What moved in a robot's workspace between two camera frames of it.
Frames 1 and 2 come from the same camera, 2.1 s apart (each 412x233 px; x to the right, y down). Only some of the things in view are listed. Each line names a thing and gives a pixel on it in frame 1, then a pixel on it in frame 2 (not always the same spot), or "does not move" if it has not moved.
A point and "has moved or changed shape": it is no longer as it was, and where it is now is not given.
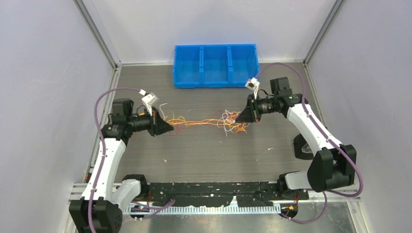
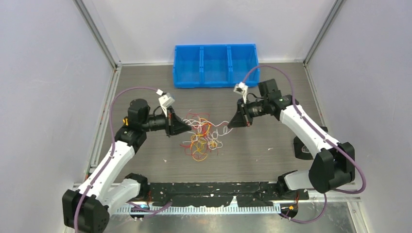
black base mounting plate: [244, 194] does not move
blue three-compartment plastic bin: [211, 66] does not move
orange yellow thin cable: [228, 120] has moved or changed shape
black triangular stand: [302, 150] does not move
